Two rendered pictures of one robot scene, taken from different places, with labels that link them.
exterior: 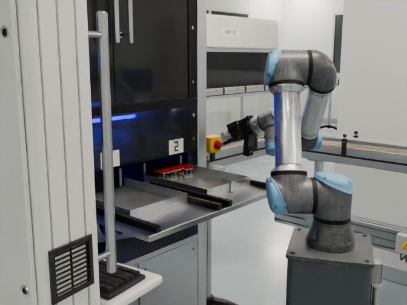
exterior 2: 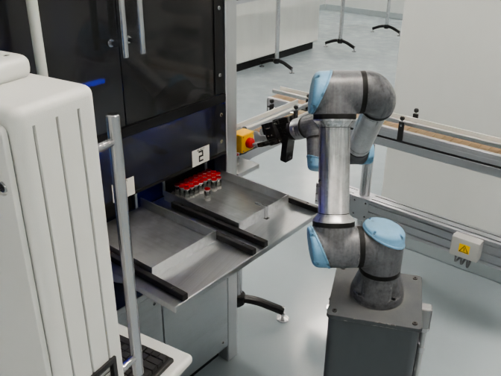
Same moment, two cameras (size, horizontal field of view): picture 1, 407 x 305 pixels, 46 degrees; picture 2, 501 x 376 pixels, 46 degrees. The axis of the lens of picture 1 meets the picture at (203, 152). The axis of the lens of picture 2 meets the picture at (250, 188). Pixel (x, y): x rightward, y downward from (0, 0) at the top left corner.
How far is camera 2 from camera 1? 45 cm
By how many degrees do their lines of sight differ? 15
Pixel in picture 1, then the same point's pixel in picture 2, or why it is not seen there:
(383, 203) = (442, 177)
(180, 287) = (208, 302)
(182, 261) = not seen: hidden behind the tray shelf
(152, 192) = (174, 221)
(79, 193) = (99, 324)
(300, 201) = (345, 259)
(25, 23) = (26, 179)
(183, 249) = not seen: hidden behind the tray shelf
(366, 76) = (435, 25)
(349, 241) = (396, 295)
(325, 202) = (373, 259)
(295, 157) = (341, 207)
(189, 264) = not seen: hidden behind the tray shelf
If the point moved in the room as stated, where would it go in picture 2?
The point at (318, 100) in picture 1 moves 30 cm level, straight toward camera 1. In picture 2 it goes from (373, 124) to (370, 166)
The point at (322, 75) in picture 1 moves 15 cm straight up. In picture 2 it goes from (379, 106) to (385, 50)
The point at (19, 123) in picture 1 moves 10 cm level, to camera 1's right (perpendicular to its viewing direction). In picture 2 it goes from (29, 282) to (92, 280)
